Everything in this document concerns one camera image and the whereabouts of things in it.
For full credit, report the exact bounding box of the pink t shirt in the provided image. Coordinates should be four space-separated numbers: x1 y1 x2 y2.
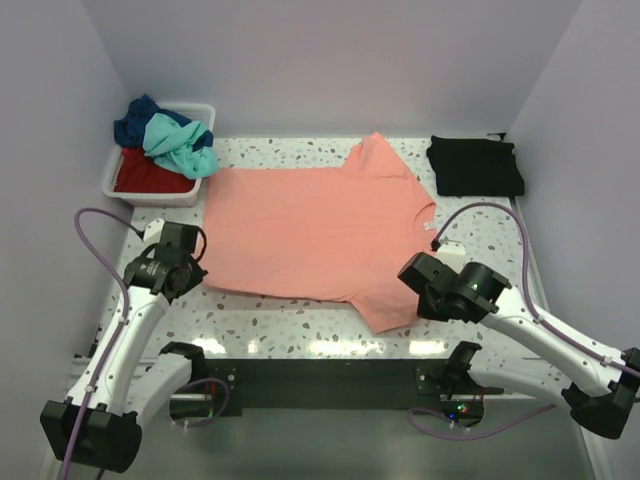
202 134 436 333

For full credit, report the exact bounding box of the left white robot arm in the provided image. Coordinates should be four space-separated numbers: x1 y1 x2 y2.
40 220 207 479

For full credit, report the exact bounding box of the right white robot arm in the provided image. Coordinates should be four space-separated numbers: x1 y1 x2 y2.
398 253 639 440

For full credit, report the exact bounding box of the red t shirt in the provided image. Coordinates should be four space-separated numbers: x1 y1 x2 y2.
114 147 195 194

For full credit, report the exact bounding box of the teal t shirt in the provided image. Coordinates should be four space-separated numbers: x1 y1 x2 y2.
142 113 219 180

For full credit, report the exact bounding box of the folded black t shirt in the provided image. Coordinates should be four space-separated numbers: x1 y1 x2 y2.
426 136 526 197

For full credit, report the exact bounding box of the navy blue t shirt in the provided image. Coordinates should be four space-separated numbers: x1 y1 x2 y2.
113 95 196 148

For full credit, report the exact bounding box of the white plastic laundry basket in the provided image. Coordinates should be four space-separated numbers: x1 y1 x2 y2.
102 101 216 208

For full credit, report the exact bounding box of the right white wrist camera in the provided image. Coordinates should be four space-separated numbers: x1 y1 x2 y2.
435 241 466 271

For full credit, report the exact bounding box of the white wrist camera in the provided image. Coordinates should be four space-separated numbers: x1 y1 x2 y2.
435 241 466 271
141 218 165 245

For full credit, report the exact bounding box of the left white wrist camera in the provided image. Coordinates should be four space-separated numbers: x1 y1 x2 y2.
141 218 165 245

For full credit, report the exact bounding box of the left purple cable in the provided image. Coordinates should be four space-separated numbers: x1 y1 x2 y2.
58 208 231 480

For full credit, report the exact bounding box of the purple cable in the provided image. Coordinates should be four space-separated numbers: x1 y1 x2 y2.
407 202 640 441
58 208 231 480

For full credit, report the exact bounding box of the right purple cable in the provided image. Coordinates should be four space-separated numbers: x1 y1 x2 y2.
407 202 640 441

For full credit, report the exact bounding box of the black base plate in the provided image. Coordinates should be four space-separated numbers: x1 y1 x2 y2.
148 357 504 429

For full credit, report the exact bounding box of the aluminium frame rail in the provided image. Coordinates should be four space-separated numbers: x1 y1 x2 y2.
37 344 614 480

